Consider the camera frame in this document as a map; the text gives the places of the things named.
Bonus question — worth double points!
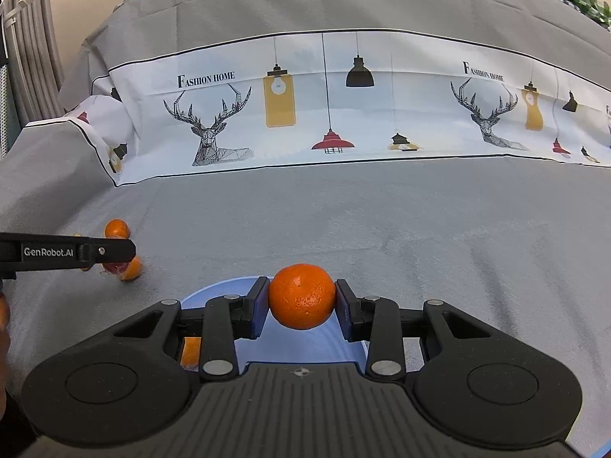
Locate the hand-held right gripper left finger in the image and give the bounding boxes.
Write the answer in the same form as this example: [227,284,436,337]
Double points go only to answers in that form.
[115,276,272,383]

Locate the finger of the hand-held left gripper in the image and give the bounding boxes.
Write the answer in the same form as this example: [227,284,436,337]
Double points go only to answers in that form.
[79,239,137,272]

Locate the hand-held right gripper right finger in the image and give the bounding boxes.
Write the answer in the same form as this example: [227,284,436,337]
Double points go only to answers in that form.
[335,279,493,383]

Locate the light blue round plate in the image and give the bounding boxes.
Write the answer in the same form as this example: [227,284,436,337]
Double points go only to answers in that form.
[180,276,368,379]

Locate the grey printed bed sheet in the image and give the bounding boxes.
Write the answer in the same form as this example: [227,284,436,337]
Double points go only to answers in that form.
[0,0,611,458]

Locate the grey pleated curtain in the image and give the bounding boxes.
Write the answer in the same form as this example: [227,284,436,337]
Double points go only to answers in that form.
[0,0,66,127]

